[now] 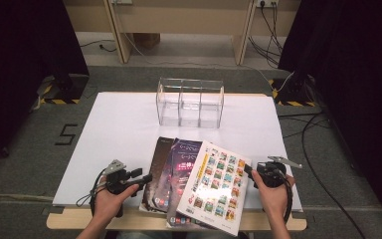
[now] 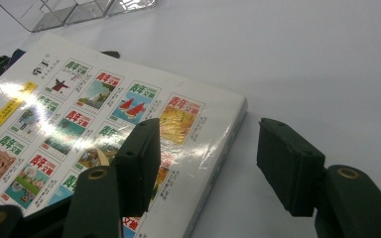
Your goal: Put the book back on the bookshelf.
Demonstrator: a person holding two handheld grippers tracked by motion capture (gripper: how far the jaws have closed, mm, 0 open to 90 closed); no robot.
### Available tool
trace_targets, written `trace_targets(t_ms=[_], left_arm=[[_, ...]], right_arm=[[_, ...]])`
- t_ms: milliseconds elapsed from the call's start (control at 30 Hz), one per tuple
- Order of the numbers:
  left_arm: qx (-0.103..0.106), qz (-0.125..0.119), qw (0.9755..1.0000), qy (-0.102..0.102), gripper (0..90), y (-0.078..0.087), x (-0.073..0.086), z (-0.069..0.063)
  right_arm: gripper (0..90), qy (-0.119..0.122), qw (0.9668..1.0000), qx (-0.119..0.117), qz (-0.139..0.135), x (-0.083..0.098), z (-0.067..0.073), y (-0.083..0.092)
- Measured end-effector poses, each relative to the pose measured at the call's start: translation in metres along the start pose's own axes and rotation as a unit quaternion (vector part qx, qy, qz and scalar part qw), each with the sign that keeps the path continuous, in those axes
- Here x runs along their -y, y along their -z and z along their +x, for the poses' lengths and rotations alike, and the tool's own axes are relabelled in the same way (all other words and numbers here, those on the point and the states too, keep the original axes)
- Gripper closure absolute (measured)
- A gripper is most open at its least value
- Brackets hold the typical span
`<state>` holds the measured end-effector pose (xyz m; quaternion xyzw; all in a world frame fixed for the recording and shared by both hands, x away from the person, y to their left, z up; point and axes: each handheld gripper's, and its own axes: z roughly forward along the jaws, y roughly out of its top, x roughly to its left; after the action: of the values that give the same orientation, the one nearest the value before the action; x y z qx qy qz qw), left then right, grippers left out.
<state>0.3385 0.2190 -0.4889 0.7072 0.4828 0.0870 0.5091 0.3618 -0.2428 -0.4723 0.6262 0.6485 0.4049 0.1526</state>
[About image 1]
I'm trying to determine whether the bundle of black power cables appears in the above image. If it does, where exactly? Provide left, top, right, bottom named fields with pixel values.
left=248, top=0, right=285, bottom=69

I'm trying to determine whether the thick black floor cable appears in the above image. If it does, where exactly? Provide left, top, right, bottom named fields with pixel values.
left=277, top=111, right=367, bottom=239

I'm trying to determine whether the black curtain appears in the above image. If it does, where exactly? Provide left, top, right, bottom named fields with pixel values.
left=278, top=0, right=382, bottom=235
left=0, top=0, right=91, bottom=175

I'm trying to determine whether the white magazine with colourful pictures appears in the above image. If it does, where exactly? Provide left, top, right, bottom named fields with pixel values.
left=175, top=139, right=253, bottom=237

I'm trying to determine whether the grey tape strip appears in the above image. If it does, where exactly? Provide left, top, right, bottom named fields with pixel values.
left=41, top=205, right=65, bottom=216
left=291, top=211, right=315, bottom=223

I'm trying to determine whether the light wooden table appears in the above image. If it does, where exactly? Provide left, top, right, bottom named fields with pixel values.
left=46, top=92, right=307, bottom=232

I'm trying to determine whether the black magazine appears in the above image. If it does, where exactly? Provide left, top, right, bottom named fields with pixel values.
left=138, top=135, right=177, bottom=213

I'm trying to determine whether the left hand-held gripper cable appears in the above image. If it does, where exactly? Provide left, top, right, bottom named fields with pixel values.
left=76, top=168, right=109, bottom=218

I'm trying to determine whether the person's right hand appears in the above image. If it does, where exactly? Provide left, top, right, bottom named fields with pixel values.
left=251, top=170, right=296, bottom=219

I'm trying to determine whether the clear acrylic file rack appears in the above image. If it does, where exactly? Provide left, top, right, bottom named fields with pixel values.
left=155, top=78, right=226, bottom=129

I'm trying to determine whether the thin black floor cable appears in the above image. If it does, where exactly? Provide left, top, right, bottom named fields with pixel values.
left=80, top=39, right=117, bottom=54

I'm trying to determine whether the black stand base striped tape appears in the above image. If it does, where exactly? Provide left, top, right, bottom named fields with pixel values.
left=39, top=74, right=91, bottom=106
left=268, top=74, right=320, bottom=108

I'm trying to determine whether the person's lap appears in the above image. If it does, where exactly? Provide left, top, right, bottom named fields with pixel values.
left=105, top=229, right=247, bottom=239

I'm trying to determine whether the person's left hand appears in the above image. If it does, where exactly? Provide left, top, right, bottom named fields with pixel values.
left=93, top=183, right=140, bottom=227

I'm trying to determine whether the beige wooden desk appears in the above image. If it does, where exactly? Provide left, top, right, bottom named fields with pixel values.
left=63, top=0, right=301, bottom=66

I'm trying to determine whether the brown cardboard box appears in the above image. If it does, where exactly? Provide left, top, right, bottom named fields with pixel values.
left=132, top=32, right=162, bottom=50

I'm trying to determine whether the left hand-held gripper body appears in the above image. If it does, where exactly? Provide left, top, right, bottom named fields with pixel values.
left=101, top=158, right=137, bottom=197

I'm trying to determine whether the white wall socket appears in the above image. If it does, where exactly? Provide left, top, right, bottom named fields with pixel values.
left=256, top=0, right=280, bottom=8

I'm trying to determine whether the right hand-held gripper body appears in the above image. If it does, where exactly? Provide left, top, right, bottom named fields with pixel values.
left=256, top=154, right=303, bottom=189

